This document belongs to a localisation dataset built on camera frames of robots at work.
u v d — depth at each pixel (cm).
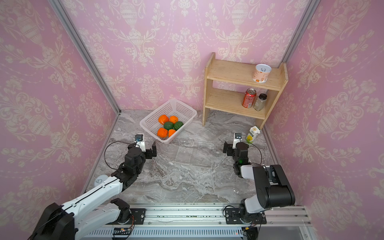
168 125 103
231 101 98
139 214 74
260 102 86
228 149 86
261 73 71
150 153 74
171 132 100
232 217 73
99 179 81
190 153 97
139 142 70
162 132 100
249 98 87
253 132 93
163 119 108
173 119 109
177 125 106
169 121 109
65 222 40
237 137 81
